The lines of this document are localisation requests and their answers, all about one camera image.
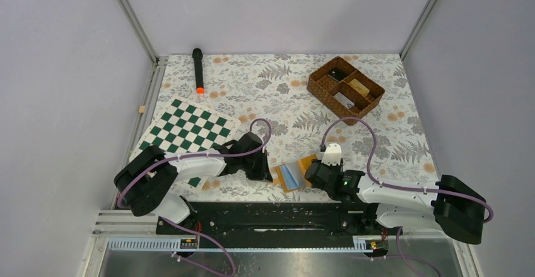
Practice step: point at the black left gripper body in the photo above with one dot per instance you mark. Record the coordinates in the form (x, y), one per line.
(254, 166)

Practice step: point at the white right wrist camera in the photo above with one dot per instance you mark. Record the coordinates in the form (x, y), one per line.
(331, 154)

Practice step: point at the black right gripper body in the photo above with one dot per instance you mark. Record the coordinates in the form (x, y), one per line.
(339, 168)

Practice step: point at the black item in basket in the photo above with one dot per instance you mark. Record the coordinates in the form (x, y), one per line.
(337, 74)

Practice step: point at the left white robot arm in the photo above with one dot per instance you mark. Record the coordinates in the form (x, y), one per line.
(145, 184)

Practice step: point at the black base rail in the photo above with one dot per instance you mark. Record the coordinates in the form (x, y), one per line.
(267, 225)

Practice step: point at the brown woven divided basket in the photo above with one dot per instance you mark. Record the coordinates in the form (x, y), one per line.
(324, 88)

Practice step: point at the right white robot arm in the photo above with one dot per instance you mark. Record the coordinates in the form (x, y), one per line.
(447, 205)

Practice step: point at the grey card in basket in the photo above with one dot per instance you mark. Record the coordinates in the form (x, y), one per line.
(344, 100)

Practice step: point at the black marker orange cap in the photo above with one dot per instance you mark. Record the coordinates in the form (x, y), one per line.
(197, 56)

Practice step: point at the green white chessboard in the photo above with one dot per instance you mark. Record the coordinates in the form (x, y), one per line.
(183, 126)

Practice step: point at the yellow block in basket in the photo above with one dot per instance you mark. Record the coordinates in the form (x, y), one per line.
(359, 87)

